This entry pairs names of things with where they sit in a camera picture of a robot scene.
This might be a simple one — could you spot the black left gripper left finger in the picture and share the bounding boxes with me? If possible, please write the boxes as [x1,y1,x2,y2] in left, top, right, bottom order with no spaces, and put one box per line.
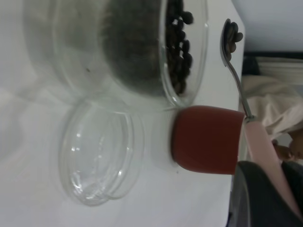
[233,160,302,227]

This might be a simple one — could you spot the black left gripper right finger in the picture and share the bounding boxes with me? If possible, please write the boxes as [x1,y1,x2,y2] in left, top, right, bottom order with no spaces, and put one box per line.
[281,160,303,201]

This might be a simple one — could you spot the pink-handled metal spoon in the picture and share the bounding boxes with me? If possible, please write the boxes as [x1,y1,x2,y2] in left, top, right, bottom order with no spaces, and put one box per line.
[219,18,303,215]

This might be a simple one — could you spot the red ceramic mug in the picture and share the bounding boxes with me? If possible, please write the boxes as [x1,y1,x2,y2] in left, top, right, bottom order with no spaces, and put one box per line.
[170,105,245,175]

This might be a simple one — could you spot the small coffee bean heap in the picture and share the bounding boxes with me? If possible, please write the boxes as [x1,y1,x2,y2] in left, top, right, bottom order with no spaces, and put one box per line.
[224,21,244,54]

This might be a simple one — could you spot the clear glass lid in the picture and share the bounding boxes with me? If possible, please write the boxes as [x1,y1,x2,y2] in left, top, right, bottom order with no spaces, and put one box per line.
[58,96,145,208]

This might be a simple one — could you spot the dark coffee beans pile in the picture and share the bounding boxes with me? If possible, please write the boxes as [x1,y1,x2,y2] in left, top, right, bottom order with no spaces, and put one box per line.
[101,0,195,96]

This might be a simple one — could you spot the brown blurry object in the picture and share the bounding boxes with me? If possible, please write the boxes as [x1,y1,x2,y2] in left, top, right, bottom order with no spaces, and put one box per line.
[272,134,303,162]

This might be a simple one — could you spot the pale pinkish cloth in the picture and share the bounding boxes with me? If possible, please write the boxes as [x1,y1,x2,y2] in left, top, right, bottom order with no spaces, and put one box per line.
[243,75,303,140]

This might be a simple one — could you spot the white stacked boards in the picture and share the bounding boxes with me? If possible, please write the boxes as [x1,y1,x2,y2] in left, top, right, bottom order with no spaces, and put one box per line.
[257,56,303,77]

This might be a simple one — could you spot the double-wall glass cup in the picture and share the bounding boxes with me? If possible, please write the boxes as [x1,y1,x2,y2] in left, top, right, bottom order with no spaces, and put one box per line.
[22,0,210,112]

